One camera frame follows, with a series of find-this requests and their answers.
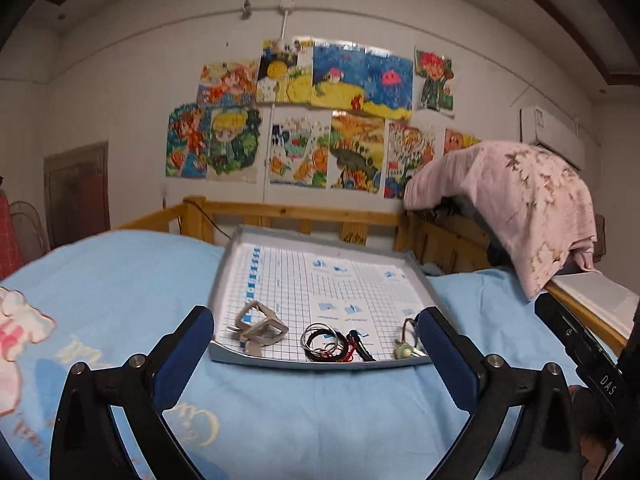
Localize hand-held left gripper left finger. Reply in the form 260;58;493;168
50;305;216;480

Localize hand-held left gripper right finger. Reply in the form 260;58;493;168
417;306;588;480

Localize black thin ring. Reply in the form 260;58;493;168
401;317;422;347

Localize black and red cord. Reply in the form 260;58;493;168
320;337;364;364

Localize black hair tie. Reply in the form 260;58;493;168
305;330;352;362

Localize grey tray with grid mat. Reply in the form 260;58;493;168
207;225;434;372

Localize person's right hand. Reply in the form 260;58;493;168
570;385;626;480

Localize white board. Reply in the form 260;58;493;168
547;270;640;341

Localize light blue bedsheet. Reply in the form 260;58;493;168
0;230;621;480

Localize pink blanket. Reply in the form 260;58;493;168
402;140;599;302

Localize brown door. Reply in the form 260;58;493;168
44;141;111;252

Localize red checked cloth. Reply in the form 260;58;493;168
0;179;27;281

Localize white air conditioner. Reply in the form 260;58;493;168
519;105;586;171

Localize black cable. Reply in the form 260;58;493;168
183;197;228;248

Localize wooden bed frame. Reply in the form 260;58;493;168
117;195;629;357

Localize wire fan guard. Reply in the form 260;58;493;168
7;200;52;267

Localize group of colourful wall drawings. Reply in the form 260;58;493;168
165;37;484;201

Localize white cable conduit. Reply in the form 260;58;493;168
276;0;297;53

